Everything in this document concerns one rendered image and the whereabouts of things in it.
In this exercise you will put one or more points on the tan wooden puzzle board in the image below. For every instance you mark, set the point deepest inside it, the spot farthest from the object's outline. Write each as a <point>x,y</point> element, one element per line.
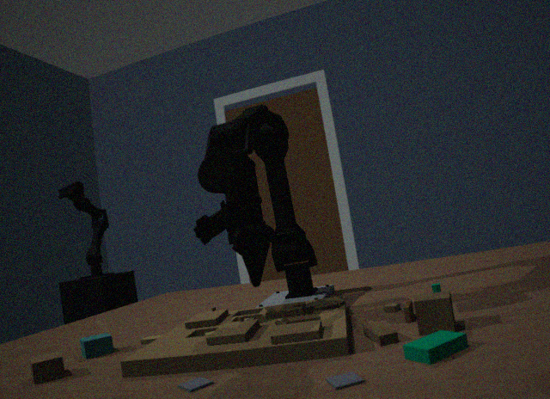
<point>283,333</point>

